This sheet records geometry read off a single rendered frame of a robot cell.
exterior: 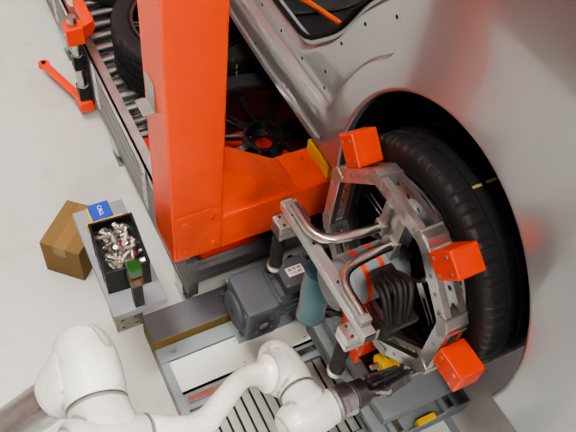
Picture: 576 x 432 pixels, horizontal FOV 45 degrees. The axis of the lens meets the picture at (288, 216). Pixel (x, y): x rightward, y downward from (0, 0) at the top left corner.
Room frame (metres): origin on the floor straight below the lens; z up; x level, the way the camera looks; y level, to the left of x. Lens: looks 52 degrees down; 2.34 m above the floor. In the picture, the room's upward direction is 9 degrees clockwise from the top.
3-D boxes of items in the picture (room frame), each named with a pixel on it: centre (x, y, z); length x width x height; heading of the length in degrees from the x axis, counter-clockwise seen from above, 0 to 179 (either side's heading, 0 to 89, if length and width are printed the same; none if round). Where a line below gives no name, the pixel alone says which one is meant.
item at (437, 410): (1.17, -0.42, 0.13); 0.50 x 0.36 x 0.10; 34
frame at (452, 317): (1.07, -0.28, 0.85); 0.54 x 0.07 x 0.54; 34
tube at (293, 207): (1.09, -0.12, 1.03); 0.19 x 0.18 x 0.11; 124
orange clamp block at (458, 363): (0.81, -0.46, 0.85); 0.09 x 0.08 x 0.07; 34
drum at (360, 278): (1.03, -0.22, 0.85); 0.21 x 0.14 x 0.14; 124
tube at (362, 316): (0.92, -0.23, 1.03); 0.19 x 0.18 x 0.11; 124
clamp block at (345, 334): (0.82, -0.20, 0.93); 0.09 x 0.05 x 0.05; 124
